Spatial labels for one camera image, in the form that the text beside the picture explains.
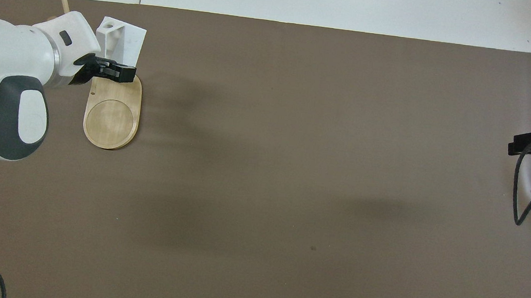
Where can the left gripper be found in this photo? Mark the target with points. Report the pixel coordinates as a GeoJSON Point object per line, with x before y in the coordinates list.
{"type": "Point", "coordinates": [84, 69]}

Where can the white plastic block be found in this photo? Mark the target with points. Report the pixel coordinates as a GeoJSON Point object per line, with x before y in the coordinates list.
{"type": "Point", "coordinates": [127, 44]}

